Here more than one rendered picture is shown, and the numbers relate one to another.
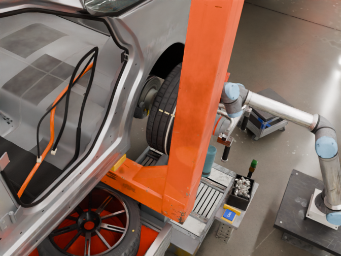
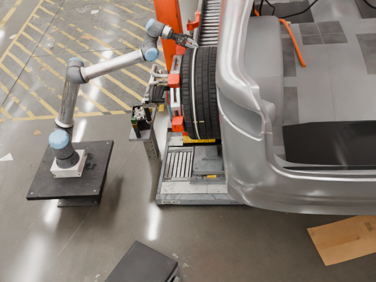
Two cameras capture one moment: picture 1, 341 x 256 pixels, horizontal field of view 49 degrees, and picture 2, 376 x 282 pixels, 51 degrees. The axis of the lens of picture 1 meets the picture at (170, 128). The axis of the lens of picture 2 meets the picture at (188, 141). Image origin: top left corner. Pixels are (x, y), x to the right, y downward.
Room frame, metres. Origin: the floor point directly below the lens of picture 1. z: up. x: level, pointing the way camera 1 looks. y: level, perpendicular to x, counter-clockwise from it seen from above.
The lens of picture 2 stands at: (4.18, -0.69, 2.61)
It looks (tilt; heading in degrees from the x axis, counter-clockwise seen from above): 44 degrees down; 169
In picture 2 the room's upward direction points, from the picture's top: 10 degrees counter-clockwise
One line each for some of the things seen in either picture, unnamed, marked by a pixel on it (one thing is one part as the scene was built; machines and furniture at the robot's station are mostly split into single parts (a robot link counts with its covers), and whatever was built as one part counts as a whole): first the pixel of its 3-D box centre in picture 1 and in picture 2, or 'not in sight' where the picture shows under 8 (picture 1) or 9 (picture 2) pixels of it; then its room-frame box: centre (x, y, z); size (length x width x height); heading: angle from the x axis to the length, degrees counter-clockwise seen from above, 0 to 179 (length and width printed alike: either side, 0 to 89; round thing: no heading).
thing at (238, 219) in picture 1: (237, 200); (143, 122); (1.61, -0.54, 0.44); 0.43 x 0.17 x 0.03; 156
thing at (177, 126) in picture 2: not in sight; (178, 123); (2.22, -0.35, 0.85); 0.09 x 0.08 x 0.07; 156
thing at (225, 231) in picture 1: (229, 221); (149, 138); (1.58, -0.52, 0.21); 0.10 x 0.10 x 0.42; 66
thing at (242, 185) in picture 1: (241, 191); (141, 117); (1.63, -0.54, 0.51); 0.20 x 0.14 x 0.13; 165
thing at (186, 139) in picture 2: not in sight; (199, 139); (2.08, -0.19, 0.51); 0.29 x 0.06 x 0.06; 66
